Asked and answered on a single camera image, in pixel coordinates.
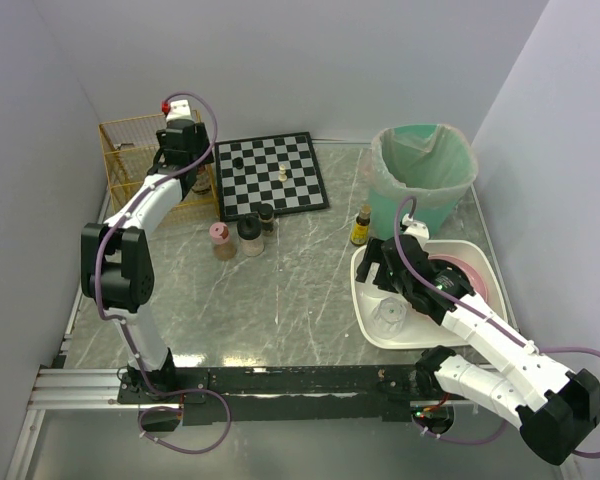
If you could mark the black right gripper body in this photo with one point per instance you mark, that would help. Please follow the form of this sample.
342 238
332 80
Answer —
387 267

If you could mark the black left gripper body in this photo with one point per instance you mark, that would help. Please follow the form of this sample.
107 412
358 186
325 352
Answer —
181 138

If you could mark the clear faceted glass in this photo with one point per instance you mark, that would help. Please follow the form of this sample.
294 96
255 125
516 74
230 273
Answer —
388 318

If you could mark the clear vinegar bottle red label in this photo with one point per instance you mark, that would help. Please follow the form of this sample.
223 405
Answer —
202 185

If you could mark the pink plate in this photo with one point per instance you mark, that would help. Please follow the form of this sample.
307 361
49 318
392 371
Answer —
475 279

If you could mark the black plate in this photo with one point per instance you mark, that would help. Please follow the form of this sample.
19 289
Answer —
460 267

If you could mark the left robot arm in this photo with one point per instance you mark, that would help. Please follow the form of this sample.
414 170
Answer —
116 266

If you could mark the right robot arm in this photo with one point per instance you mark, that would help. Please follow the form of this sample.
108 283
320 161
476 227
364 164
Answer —
553 407

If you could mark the yellow label sauce bottle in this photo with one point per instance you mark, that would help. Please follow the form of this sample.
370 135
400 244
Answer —
360 231

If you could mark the white plastic tray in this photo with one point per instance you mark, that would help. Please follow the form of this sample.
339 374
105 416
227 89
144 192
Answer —
419 331

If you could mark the black chess pawn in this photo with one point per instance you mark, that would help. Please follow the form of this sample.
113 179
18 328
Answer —
238 163

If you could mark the clear trash bag liner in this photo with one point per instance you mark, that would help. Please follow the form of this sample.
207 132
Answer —
425 155

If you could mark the black white chessboard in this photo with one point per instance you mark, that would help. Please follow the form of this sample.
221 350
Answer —
240 191

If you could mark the white chess pawn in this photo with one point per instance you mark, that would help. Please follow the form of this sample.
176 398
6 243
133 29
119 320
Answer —
282 174

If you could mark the green plastic trash bin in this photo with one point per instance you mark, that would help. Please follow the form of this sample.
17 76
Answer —
430 200

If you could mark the black lid seasoning jar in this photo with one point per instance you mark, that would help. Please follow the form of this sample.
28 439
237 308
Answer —
249 231

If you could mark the small dark pepper shaker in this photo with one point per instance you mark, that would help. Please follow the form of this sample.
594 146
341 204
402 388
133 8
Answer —
266 216

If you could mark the pink lid spice jar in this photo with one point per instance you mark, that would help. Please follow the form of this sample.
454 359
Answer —
223 246

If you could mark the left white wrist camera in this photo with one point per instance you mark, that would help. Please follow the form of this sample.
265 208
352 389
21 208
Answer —
176 110

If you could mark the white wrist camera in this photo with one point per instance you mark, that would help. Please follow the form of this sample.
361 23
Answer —
176 110
415 228

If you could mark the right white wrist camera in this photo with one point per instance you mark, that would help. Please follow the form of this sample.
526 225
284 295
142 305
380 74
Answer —
415 228

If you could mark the yellow wire basket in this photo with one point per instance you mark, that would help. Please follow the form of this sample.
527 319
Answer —
128 148

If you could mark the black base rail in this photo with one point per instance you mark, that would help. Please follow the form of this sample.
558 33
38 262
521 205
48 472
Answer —
387 392

